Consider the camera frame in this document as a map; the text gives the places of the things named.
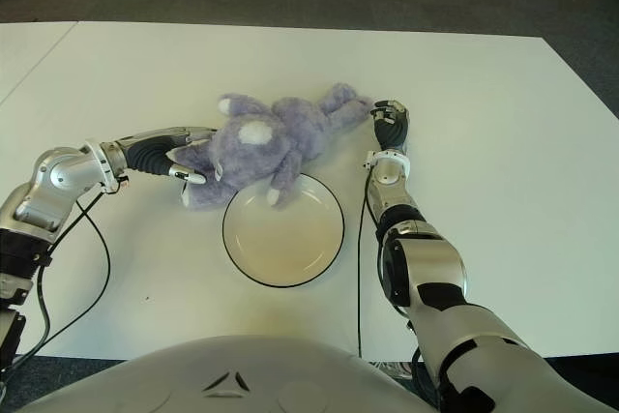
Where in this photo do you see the white left wrist camera ring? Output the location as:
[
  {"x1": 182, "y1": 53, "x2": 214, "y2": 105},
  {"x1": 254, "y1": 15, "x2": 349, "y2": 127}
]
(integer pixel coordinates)
[{"x1": 84, "y1": 139, "x2": 128, "y2": 194}]

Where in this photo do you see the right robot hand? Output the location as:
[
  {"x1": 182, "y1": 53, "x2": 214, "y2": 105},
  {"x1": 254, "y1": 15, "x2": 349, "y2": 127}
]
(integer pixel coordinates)
[{"x1": 370, "y1": 98, "x2": 410, "y2": 153}]

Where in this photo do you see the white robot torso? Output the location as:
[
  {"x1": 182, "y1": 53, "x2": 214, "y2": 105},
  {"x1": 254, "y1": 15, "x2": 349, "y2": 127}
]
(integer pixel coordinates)
[{"x1": 18, "y1": 334, "x2": 436, "y2": 413}]

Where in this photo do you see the white wrist camera ring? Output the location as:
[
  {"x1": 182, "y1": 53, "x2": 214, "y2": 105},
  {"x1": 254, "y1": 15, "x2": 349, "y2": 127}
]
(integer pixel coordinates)
[
  {"x1": 84, "y1": 139, "x2": 128, "y2": 194},
  {"x1": 365, "y1": 149, "x2": 411, "y2": 172}
]

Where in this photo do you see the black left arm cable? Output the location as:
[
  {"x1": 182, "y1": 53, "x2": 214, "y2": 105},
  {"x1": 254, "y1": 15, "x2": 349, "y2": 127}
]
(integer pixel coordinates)
[{"x1": 9, "y1": 180, "x2": 132, "y2": 370}]

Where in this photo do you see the purple plush doll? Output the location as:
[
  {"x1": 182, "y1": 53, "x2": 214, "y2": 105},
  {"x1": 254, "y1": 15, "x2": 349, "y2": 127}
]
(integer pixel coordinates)
[{"x1": 166, "y1": 81, "x2": 375, "y2": 214}]

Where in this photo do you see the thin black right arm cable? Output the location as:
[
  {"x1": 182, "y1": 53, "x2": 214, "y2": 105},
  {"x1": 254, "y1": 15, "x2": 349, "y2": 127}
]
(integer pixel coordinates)
[{"x1": 355, "y1": 168, "x2": 373, "y2": 359}]

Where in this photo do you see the white plate black rim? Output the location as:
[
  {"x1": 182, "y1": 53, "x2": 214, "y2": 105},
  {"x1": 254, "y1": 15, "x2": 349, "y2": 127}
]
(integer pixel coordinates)
[{"x1": 221, "y1": 171, "x2": 346, "y2": 287}]

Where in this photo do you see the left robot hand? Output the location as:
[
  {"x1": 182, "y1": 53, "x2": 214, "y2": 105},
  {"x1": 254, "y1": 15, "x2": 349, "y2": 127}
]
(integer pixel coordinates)
[{"x1": 115, "y1": 126, "x2": 219, "y2": 186}]

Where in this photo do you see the white right wrist camera ring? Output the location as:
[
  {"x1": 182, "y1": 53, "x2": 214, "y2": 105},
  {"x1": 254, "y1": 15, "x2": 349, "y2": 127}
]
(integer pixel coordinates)
[{"x1": 365, "y1": 149, "x2": 411, "y2": 172}]

